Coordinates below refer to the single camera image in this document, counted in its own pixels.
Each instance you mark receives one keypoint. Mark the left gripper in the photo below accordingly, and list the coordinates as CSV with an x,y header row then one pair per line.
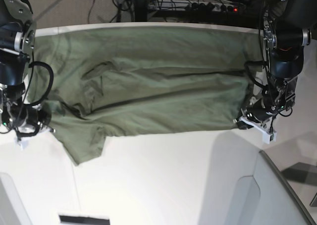
x,y
257,112

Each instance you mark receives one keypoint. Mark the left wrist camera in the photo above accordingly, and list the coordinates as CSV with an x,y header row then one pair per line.
x,y
268,137

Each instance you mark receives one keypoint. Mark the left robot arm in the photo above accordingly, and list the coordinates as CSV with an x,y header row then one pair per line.
x,y
285,28

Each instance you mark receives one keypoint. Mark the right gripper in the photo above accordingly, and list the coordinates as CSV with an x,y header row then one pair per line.
x,y
31,121

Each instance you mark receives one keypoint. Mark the black power strip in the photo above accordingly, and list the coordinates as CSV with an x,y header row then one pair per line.
x,y
210,6

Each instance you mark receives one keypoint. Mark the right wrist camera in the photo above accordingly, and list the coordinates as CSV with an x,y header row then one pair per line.
x,y
22,143

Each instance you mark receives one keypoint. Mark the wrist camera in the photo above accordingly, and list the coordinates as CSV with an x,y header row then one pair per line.
x,y
22,143
268,137

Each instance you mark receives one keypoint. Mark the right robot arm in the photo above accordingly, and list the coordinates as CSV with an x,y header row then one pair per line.
x,y
17,38

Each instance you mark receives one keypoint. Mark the olive green t-shirt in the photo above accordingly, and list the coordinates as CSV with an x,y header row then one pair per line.
x,y
143,80

